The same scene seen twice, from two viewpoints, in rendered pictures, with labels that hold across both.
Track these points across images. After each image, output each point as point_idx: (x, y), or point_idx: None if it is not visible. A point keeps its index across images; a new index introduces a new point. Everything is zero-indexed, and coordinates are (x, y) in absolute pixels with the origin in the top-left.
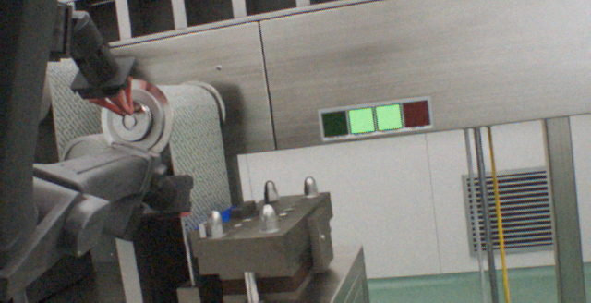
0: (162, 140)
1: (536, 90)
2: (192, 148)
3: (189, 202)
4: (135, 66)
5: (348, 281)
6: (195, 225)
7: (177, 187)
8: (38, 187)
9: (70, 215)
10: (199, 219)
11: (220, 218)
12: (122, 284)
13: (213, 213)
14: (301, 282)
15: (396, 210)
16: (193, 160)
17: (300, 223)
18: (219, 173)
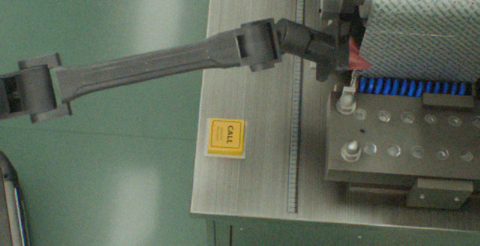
0: (364, 21)
1: None
2: (410, 39)
3: (323, 79)
4: None
5: (415, 230)
6: (376, 74)
7: (328, 62)
8: (28, 97)
9: (31, 115)
10: (389, 73)
11: (346, 104)
12: None
13: (344, 97)
14: (376, 187)
15: None
16: (406, 45)
17: (391, 175)
18: (465, 60)
